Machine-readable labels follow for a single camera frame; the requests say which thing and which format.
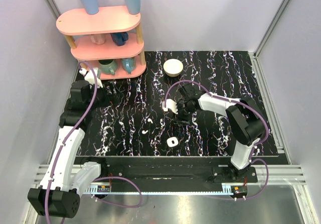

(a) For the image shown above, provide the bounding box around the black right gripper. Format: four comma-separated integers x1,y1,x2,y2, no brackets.
171,102,196,126

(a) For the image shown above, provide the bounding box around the black earbud charging case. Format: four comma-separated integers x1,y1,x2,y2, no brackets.
173,120,185,127

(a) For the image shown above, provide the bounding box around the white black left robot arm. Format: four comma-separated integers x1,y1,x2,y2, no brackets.
28,80,121,221

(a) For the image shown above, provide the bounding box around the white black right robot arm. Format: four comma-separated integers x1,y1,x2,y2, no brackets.
163,80,269,182

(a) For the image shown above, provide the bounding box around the white square charging case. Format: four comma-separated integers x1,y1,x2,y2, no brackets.
167,137,179,148

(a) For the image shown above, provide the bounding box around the green ceramic mug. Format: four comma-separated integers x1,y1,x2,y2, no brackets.
98,59,117,75

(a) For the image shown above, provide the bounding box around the blue butterfly mug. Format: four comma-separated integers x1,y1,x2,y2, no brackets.
121,57,136,74

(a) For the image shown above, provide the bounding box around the pink three-tier shelf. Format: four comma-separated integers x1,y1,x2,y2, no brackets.
56,6,146,80

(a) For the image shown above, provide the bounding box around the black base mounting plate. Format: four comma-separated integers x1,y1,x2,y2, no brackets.
75,155,258,186

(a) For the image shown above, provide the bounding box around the dark blue mug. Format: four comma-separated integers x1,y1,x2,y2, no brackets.
110,32,129,46

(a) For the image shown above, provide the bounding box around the pink mug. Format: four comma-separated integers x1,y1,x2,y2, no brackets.
90,34,105,45

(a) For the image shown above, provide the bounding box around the cream white bowl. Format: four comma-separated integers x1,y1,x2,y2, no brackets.
163,59,183,77

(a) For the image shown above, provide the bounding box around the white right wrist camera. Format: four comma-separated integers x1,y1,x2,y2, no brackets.
162,99,178,115

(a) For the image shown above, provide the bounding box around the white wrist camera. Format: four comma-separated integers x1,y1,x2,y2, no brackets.
79,67,103,88
162,99,178,115

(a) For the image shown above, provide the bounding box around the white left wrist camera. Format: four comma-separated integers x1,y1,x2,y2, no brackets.
79,67,103,88

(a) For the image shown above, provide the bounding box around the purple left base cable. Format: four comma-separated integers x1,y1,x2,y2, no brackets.
91,175,143,208

